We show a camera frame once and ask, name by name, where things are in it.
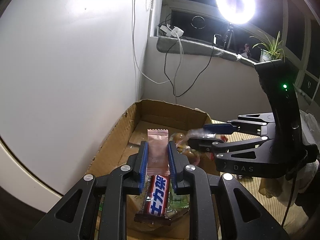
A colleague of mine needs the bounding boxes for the clear bag dark snack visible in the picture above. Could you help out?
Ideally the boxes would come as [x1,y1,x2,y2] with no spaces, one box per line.
[169,128,216,166]

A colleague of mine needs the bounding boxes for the pink wafer packet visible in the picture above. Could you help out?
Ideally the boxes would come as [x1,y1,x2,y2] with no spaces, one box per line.
[147,129,170,177]

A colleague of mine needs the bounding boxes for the large Snickers bar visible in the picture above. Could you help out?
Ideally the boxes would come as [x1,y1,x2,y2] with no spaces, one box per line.
[134,175,171,226]

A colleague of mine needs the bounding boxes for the white gloved right hand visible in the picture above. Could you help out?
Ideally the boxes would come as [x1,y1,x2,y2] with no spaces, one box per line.
[258,111,319,206]

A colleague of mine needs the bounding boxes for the green candy packet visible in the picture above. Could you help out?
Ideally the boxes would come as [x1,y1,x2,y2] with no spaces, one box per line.
[167,185,189,213]

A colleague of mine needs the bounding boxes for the brown cardboard box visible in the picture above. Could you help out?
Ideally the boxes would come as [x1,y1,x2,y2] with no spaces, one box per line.
[87,99,212,239]

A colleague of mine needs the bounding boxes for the striped yellow table cloth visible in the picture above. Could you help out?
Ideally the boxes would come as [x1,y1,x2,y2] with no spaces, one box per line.
[240,167,311,236]

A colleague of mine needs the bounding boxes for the black light tripod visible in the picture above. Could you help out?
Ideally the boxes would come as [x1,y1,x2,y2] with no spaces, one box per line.
[222,23,237,52]

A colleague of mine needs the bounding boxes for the green potted plant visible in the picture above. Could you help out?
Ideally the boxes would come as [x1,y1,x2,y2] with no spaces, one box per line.
[251,31,286,62]

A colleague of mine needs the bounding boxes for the grey window sill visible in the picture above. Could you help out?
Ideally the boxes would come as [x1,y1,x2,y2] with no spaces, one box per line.
[156,36,255,67]

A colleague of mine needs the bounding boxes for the white power strip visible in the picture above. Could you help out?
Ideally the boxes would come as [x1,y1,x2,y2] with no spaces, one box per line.
[158,24,184,38]

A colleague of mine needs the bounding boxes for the white cabinet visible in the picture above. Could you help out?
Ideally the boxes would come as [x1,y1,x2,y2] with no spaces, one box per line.
[1,0,149,212]

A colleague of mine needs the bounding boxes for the black cable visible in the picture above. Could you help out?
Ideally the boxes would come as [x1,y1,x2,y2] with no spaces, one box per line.
[163,15,216,98]

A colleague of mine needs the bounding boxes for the black camera mount handle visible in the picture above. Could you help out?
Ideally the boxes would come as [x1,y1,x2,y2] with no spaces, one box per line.
[254,59,304,145]

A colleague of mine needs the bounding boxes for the bright ring light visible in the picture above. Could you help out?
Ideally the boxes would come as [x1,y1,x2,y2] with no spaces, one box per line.
[216,0,256,24]

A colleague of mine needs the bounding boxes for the white cable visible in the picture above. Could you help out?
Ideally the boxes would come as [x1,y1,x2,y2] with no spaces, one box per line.
[131,0,185,85]

